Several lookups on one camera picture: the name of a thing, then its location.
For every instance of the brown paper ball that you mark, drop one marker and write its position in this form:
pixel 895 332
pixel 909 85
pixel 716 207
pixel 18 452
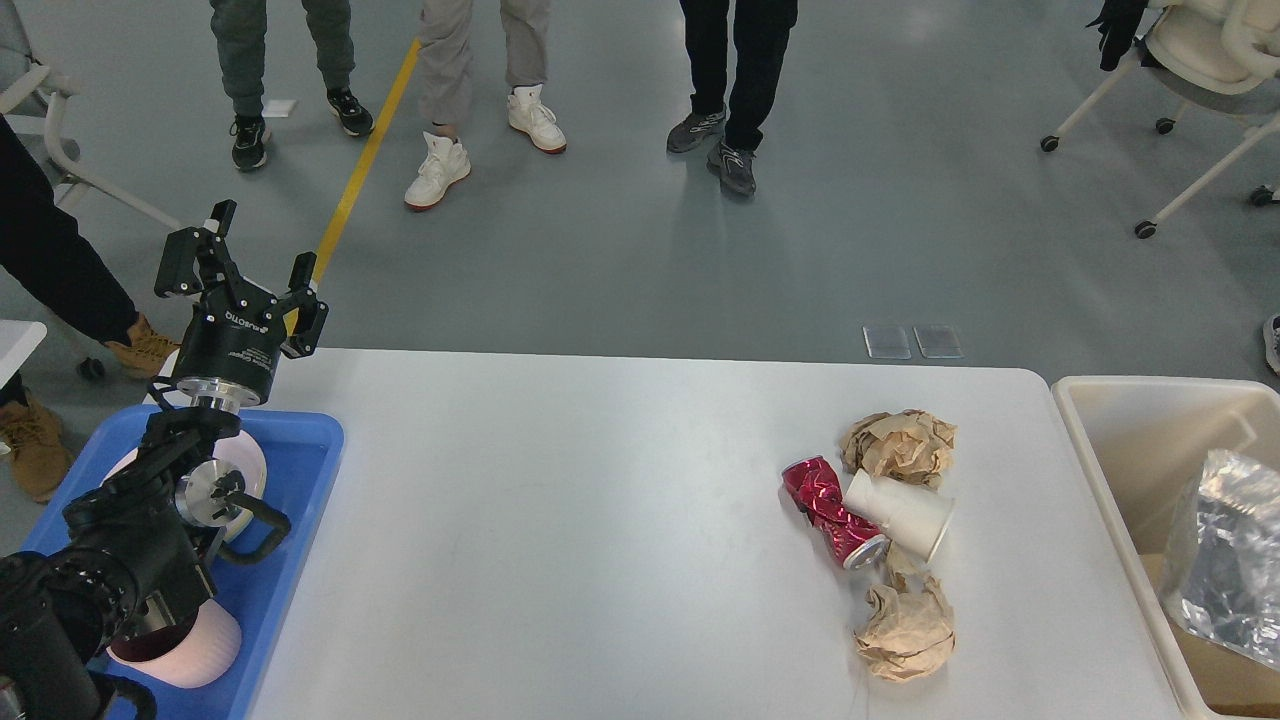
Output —
pixel 911 631

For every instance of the left clear floor plate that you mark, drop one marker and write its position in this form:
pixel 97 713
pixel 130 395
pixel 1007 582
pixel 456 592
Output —
pixel 890 342

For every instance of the brown paper bag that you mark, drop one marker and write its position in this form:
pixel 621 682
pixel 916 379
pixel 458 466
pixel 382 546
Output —
pixel 1208 680

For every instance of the white plastic bin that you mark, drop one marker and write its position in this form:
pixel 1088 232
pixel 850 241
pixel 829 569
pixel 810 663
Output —
pixel 1142 439

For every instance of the red foil wrapper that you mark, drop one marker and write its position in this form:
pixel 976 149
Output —
pixel 852 541

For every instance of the white paper cup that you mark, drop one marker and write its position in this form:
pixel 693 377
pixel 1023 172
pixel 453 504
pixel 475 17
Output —
pixel 915 517

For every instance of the right clear floor plate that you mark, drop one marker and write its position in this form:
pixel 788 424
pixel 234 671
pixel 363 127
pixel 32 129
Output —
pixel 938 341

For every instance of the brown paper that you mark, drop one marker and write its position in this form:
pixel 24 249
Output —
pixel 913 446

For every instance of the clear floor plate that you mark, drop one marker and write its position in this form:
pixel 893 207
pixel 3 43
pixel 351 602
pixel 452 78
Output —
pixel 938 341
pixel 890 342

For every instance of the white rolling chair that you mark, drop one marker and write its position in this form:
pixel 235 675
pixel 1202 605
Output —
pixel 1221 56

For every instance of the person with tan boots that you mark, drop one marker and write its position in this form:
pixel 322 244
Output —
pixel 42 248

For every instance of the person in black trousers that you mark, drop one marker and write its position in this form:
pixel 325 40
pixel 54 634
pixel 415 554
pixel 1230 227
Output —
pixel 736 51

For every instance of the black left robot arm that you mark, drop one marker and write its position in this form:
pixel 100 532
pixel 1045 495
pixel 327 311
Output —
pixel 141 545

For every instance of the blue plastic tray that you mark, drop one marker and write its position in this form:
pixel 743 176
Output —
pixel 302 455

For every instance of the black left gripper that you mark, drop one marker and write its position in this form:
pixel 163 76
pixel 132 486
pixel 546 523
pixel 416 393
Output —
pixel 228 350

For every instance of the silver foil wrapper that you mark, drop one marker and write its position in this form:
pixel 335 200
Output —
pixel 1221 560

